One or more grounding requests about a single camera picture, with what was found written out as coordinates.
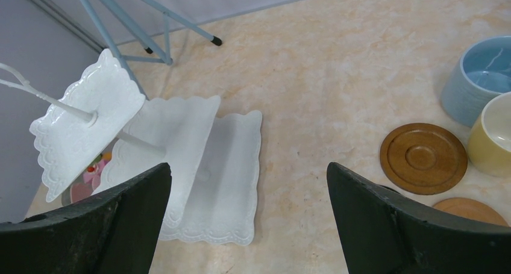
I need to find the yellow ceramic cup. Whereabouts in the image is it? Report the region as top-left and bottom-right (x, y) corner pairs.
(468, 92), (510, 178)

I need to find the light blue ceramic cup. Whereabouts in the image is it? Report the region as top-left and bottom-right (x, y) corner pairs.
(440, 36), (510, 127)

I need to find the plain brown round coaster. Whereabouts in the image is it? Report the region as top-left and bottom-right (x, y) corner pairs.
(433, 198), (509, 227)

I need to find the dark wooden round saucer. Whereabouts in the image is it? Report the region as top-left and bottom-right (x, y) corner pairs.
(379, 123), (468, 195)

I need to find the pink cake toy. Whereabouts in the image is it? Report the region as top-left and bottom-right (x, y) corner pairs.
(61, 152), (111, 206)

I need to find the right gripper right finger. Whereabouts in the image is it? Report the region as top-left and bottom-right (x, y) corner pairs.
(327, 162), (510, 273)

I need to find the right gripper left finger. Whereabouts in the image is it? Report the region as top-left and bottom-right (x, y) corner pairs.
(1, 163), (172, 273)

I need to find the white three-tier serving stand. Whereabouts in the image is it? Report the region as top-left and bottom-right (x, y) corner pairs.
(1, 49), (263, 246)

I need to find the light blue tripod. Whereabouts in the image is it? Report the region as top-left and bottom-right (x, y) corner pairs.
(79, 0), (223, 94)

